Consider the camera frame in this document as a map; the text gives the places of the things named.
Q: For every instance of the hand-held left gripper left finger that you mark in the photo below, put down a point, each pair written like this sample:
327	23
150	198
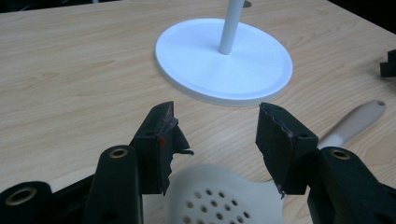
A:
154	146

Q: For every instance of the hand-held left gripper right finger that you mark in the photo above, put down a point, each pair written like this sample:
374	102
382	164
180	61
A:
289	146

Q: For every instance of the white round lamp base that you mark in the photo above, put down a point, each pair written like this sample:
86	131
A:
224	68

